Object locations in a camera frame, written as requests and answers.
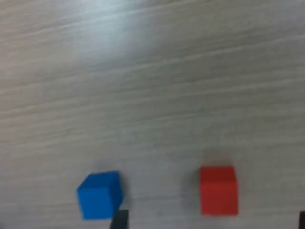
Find red cube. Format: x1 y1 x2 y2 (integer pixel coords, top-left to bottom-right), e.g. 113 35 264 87
199 166 239 217

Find blue cube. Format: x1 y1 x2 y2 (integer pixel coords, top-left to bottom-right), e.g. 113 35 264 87
76 170 123 220

